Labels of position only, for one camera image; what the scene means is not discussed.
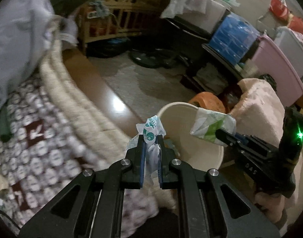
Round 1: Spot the orange plastic stool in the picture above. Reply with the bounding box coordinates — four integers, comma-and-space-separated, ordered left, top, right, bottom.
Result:
189, 92, 226, 113

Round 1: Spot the grey blue duvet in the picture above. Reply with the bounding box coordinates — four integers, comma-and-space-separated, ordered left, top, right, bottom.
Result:
0, 0, 77, 108

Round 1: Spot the pink plastic storage bin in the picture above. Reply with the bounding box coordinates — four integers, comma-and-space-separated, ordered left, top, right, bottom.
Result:
251, 35, 303, 107

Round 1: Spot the blue plastic drawer box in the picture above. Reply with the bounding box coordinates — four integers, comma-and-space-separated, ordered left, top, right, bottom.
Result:
208, 12, 260, 66

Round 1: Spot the wooden baby crib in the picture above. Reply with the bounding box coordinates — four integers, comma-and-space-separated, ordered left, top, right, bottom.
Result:
77, 0, 168, 54

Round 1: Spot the clear plastic wrapper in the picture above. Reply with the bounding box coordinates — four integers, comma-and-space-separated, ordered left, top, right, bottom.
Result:
126, 115, 166, 185

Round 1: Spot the cream fleece blanket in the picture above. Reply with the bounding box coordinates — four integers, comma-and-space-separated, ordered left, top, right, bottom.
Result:
39, 39, 177, 209

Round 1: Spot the red bag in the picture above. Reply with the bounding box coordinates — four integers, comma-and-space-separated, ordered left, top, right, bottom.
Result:
269, 0, 290, 22

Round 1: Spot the grey white storage bin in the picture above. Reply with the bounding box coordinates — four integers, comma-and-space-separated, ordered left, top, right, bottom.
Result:
274, 27, 303, 78

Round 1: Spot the cream round trash bin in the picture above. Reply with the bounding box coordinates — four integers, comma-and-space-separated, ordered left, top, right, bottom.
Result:
157, 102, 224, 171

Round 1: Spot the brown wooden bed frame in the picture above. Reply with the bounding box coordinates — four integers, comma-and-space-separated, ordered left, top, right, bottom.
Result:
62, 48, 142, 138

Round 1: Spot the pink fleece blanket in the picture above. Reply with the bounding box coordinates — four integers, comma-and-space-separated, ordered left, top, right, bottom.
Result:
229, 78, 303, 224

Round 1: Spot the green white tissue packet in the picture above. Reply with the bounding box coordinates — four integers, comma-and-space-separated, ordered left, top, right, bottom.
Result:
190, 108, 236, 147

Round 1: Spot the patterned maroon bed sheet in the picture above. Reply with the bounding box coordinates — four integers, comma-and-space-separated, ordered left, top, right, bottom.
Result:
0, 77, 160, 236

